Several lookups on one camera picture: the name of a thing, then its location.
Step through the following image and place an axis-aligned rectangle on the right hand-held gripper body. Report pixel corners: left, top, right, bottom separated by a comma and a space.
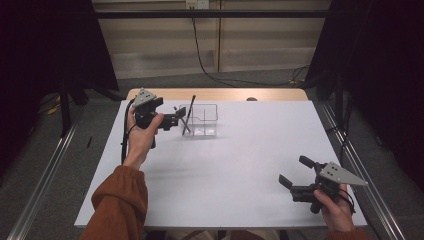
289, 161, 369, 214

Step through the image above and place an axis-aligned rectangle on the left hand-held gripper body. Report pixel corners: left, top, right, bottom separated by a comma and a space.
132, 87, 179, 131

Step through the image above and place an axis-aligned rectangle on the clear acrylic organizer box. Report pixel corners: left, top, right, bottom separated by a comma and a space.
178, 103, 219, 138

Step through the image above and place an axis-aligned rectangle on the person's right hand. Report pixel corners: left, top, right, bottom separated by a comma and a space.
313, 184, 356, 233

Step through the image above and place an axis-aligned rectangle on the person's left hand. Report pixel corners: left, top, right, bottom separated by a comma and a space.
123, 106, 165, 171

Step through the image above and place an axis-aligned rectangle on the wooden table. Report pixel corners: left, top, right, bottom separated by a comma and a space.
125, 87, 309, 102

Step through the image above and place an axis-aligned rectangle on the white table mat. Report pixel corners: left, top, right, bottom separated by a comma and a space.
73, 99, 368, 229

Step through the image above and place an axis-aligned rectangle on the black metal stand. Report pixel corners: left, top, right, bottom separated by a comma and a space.
59, 78, 73, 138
334, 73, 345, 128

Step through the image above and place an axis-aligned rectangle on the black curtain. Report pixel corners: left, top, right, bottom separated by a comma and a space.
305, 0, 424, 184
0, 0, 120, 101

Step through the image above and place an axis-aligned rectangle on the right hand-held gripper cable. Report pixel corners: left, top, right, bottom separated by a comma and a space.
338, 189, 357, 214

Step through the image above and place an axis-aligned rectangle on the hand-held gripper cable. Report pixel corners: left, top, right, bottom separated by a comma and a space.
338, 189, 357, 214
120, 98, 138, 165

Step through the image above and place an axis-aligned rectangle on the left hand-held gripper cable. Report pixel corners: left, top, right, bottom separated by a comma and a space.
120, 98, 138, 165

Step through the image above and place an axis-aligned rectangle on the aluminium floor rail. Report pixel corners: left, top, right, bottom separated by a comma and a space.
6, 106, 86, 240
319, 99, 406, 240

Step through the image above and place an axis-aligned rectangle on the black power cable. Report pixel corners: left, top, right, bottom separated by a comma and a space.
190, 6, 311, 88

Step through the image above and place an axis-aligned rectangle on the white wall socket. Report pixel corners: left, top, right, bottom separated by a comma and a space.
185, 0, 210, 10

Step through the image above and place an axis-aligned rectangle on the black horizontal frame bar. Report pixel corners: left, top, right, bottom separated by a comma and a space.
94, 9, 331, 19

